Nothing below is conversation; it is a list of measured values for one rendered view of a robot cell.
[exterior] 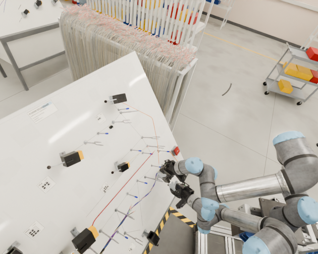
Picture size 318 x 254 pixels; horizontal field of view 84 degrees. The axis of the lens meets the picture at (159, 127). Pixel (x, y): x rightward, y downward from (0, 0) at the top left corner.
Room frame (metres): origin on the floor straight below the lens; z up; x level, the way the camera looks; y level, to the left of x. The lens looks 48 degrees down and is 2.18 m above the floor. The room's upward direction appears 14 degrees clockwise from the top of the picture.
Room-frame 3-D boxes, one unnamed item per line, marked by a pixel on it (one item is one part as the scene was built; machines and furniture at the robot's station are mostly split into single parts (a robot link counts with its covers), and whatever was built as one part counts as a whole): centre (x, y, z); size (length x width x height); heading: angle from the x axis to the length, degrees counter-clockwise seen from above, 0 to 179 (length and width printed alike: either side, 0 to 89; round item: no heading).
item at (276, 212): (0.44, -0.84, 1.21); 0.15 x 0.15 x 0.10
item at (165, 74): (1.67, 0.50, 0.78); 1.39 x 0.45 x 1.56; 71
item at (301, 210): (0.44, -0.84, 1.33); 0.13 x 0.12 x 0.14; 8
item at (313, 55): (3.95, -2.58, 0.54); 0.99 x 0.50 x 1.08; 82
